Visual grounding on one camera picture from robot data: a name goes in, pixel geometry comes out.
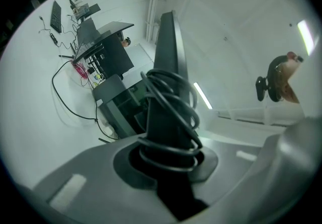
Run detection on thin grey cable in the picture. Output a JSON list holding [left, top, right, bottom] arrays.
[[38, 15, 52, 34]]

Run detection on small black monitor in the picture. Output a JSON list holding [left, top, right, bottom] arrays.
[[79, 3, 102, 20]]

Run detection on ceiling light panel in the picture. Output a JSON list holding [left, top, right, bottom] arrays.
[[193, 82, 213, 110], [296, 19, 315, 56]]

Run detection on white wall pipes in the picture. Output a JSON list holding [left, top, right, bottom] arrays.
[[145, 0, 162, 42]]

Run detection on black keyboard with cable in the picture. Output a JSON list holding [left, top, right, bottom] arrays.
[[137, 10, 209, 221]]

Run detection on person's head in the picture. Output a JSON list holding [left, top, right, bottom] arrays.
[[275, 51, 305, 104]]

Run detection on white desk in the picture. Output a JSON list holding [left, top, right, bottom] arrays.
[[0, 0, 156, 153]]

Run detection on long black cable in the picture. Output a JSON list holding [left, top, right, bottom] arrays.
[[51, 59, 119, 140]]

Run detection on pink power strip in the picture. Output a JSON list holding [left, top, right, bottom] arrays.
[[72, 61, 88, 79]]

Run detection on flat black keyboard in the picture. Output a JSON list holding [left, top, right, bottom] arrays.
[[49, 0, 62, 34]]

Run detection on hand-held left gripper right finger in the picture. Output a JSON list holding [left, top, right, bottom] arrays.
[[181, 116, 315, 224]]

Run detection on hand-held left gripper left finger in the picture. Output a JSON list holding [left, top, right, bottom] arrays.
[[32, 136, 177, 224]]

